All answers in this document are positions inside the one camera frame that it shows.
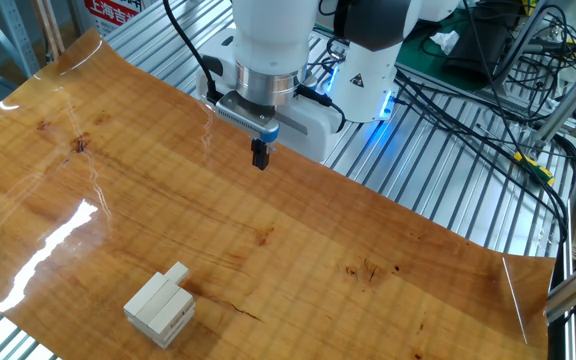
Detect glossy wood-grain mat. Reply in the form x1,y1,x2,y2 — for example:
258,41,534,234
0,27,557,360

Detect wooden slat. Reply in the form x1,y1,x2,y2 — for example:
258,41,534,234
30,0,60,62
42,0,67,55

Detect green table mat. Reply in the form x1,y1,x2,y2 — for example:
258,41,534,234
395,0,539,94

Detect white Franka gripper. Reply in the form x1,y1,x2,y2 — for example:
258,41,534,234
196,27,343,172

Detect red sign white characters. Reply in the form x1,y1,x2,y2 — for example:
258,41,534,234
83,0,145,37

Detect black pouch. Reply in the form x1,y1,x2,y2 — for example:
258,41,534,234
441,9,517,85

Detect crumpled white tissue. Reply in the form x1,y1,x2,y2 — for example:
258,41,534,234
428,29,462,56

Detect long black camera cable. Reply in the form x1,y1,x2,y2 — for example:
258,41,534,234
161,0,224,105

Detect aluminium profile bar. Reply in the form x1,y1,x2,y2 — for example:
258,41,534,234
543,249,576,324
527,49,576,151
490,0,564,89

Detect thick black cable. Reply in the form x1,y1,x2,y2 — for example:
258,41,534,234
395,69,569,246

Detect grey slotted angle shelf frame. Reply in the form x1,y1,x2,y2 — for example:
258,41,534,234
0,0,42,79

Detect yellow black screwdriver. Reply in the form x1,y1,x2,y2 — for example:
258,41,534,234
476,123,557,187

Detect short black hand cable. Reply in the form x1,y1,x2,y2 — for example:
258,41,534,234
295,84,348,134

